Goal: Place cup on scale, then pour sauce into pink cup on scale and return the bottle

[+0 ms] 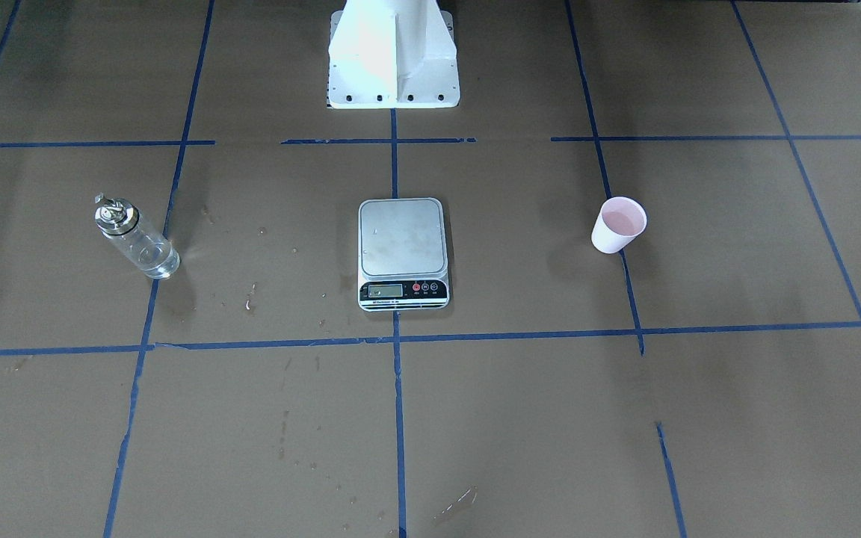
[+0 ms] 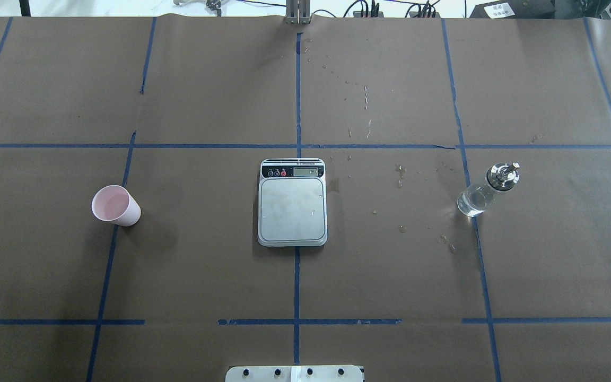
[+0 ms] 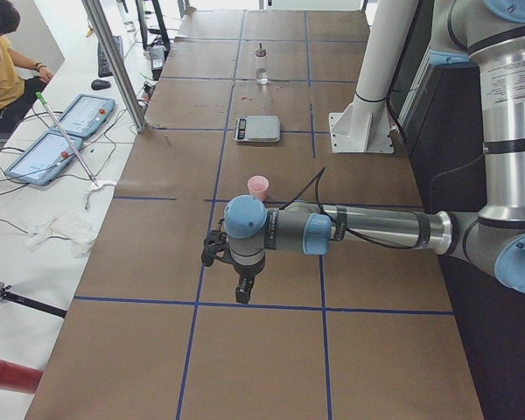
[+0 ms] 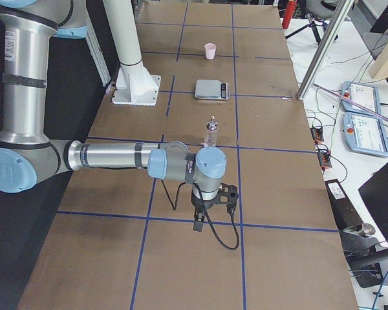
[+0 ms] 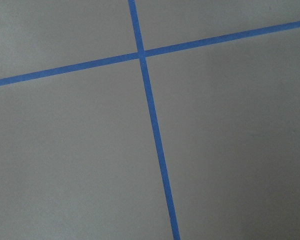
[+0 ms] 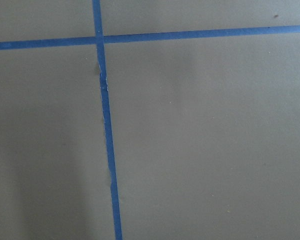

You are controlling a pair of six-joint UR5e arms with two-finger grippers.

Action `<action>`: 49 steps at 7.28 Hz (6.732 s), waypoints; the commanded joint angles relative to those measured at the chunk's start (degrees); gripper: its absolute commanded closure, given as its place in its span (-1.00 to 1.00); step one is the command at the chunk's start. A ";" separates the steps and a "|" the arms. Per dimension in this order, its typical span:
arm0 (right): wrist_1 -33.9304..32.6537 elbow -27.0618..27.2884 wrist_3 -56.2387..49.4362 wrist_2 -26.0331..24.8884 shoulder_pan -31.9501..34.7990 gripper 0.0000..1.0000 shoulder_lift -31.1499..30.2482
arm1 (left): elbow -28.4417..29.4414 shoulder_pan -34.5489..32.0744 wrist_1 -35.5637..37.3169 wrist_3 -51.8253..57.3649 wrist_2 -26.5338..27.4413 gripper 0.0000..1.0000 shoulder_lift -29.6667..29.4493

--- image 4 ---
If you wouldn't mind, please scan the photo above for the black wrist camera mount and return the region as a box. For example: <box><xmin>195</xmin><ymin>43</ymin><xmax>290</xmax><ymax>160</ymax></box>
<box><xmin>215</xmin><ymin>183</ymin><xmax>239</xmax><ymax>216</ymax></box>

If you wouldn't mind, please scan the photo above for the thin metal rod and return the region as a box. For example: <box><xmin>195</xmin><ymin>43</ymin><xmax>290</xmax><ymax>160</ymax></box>
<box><xmin>312</xmin><ymin>83</ymin><xmax>388</xmax><ymax>122</ymax></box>

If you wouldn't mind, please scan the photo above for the black box with label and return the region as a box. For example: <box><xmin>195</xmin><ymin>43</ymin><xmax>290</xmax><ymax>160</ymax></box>
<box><xmin>325</xmin><ymin>179</ymin><xmax>363</xmax><ymax>231</ymax></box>

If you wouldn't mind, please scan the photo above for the clear glass sauce bottle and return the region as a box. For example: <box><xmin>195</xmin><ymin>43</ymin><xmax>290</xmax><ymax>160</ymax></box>
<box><xmin>204</xmin><ymin>116</ymin><xmax>219</xmax><ymax>148</ymax></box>

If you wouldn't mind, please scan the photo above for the upper blue teach pendant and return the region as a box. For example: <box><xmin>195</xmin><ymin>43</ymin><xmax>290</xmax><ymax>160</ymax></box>
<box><xmin>341</xmin><ymin>81</ymin><xmax>381</xmax><ymax>114</ymax></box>

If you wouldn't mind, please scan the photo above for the red cylinder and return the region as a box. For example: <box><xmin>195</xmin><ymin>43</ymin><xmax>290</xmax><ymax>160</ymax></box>
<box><xmin>282</xmin><ymin>0</ymin><xmax>297</xmax><ymax>29</ymax></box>

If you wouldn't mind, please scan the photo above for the black tripod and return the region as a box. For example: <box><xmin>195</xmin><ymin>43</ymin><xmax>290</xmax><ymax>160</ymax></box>
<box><xmin>285</xmin><ymin>15</ymin><xmax>329</xmax><ymax>45</ymax></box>

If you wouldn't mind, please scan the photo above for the silver metal knob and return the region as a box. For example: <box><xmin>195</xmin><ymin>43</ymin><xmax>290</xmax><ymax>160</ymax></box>
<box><xmin>358</xmin><ymin>223</ymin><xmax>376</xmax><ymax>238</ymax></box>

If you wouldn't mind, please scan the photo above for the lower orange black connector box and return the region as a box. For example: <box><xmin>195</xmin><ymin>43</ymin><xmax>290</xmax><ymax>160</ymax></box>
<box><xmin>316</xmin><ymin>149</ymin><xmax>332</xmax><ymax>171</ymax></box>

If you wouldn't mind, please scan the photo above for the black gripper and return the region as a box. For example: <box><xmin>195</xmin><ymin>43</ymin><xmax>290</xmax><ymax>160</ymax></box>
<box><xmin>191</xmin><ymin>191</ymin><xmax>217</xmax><ymax>231</ymax></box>

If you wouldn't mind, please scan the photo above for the upper orange black connector box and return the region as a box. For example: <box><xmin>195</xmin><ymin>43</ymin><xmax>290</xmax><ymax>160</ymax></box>
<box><xmin>310</xmin><ymin>127</ymin><xmax>324</xmax><ymax>144</ymax></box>

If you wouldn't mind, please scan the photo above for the orange black connector box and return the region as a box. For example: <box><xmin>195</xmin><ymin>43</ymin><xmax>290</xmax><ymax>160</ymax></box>
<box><xmin>310</xmin><ymin>127</ymin><xmax>324</xmax><ymax>144</ymax></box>
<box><xmin>316</xmin><ymin>149</ymin><xmax>332</xmax><ymax>171</ymax></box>

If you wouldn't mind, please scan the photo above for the pink plastic cup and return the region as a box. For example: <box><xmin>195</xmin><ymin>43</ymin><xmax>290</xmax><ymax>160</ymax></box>
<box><xmin>204</xmin><ymin>43</ymin><xmax>217</xmax><ymax>60</ymax></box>

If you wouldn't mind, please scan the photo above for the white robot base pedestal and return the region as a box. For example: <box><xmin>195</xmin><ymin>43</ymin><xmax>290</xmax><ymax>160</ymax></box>
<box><xmin>103</xmin><ymin>1</ymin><xmax>161</xmax><ymax>106</ymax></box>

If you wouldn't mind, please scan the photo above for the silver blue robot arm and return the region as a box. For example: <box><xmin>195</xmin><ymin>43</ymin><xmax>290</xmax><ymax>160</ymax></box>
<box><xmin>0</xmin><ymin>1</ymin><xmax>237</xmax><ymax>231</ymax></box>

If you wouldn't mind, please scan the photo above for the silver digital kitchen scale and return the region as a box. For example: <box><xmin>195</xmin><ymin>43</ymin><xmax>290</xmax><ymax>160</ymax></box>
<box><xmin>195</xmin><ymin>79</ymin><xmax>230</xmax><ymax>100</ymax></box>

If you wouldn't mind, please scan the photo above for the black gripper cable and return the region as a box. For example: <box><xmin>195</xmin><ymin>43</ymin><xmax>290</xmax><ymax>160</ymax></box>
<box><xmin>160</xmin><ymin>178</ymin><xmax>240</xmax><ymax>251</ymax></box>

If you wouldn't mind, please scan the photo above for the black monitor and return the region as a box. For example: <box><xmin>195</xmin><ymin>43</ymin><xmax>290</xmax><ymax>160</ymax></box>
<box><xmin>358</xmin><ymin>163</ymin><xmax>388</xmax><ymax>241</ymax></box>

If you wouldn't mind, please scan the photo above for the aluminium frame post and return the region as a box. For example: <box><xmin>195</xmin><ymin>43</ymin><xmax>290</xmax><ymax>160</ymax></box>
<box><xmin>297</xmin><ymin>0</ymin><xmax>354</xmax><ymax>100</ymax></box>

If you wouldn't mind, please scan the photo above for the blue teach pendant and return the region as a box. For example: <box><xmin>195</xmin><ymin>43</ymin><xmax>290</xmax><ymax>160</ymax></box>
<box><xmin>343</xmin><ymin>112</ymin><xmax>388</xmax><ymax>158</ymax></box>
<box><xmin>341</xmin><ymin>81</ymin><xmax>381</xmax><ymax>114</ymax></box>

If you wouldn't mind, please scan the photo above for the lower blue teach pendant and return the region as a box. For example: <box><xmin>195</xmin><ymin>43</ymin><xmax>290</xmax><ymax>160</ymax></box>
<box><xmin>343</xmin><ymin>112</ymin><xmax>388</xmax><ymax>158</ymax></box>

